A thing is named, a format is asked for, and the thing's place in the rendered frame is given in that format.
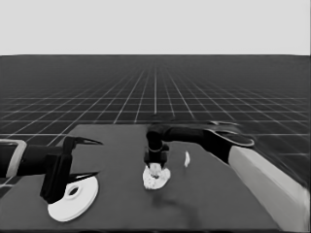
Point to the white round carrier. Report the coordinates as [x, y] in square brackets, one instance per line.
[160, 183]

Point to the large thick white disc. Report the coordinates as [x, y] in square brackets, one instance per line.
[77, 207]

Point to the small thin T-shaped piece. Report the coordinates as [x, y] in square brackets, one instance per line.
[187, 159]

